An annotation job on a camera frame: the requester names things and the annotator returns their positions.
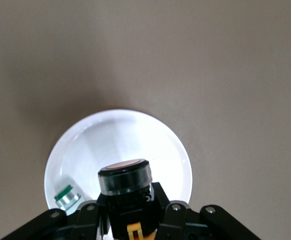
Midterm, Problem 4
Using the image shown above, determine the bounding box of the orange and black push-button switch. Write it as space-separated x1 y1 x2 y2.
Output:
97 158 163 240

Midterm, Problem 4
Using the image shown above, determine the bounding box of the green and silver push-button switch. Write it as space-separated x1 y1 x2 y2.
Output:
54 184 86 215

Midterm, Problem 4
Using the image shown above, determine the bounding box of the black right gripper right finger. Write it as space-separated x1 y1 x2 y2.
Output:
151 182 261 240

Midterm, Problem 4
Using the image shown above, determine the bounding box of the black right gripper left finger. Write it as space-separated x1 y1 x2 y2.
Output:
0 200 109 240

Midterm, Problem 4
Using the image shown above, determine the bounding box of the pale pink round plate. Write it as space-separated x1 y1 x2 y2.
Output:
44 108 193 216

